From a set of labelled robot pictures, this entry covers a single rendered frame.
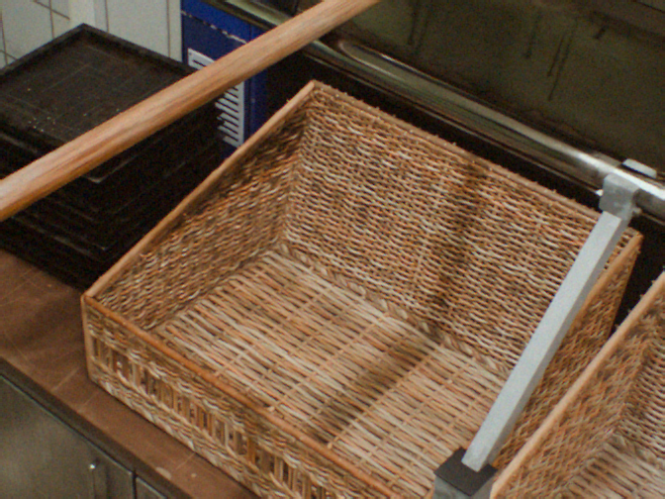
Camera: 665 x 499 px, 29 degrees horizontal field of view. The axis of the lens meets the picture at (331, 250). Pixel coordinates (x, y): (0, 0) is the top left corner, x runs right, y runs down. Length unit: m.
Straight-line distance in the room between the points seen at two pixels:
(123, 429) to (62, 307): 0.27
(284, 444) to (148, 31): 0.89
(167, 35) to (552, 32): 0.74
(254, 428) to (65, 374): 0.35
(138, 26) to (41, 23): 0.28
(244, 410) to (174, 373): 0.12
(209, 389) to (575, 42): 0.63
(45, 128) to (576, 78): 0.74
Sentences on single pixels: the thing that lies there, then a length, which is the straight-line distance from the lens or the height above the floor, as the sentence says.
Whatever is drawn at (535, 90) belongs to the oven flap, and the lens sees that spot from 1.68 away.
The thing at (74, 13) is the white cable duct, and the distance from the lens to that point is 2.31.
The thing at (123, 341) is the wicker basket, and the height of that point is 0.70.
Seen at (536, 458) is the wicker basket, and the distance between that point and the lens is 1.53.
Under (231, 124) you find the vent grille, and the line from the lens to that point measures 2.07.
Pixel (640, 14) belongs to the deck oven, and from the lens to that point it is 1.57.
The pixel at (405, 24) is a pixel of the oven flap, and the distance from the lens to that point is 1.78.
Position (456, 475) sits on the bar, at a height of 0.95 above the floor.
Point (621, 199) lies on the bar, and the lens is 1.19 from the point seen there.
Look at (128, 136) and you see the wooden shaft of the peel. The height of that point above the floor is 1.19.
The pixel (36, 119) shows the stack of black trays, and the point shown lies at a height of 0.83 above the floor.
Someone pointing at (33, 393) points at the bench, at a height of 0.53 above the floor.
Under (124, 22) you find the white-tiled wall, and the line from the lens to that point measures 2.23.
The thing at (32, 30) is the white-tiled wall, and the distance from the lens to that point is 2.47.
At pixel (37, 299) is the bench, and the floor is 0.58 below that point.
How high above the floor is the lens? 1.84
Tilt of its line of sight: 39 degrees down
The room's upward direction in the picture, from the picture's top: 3 degrees clockwise
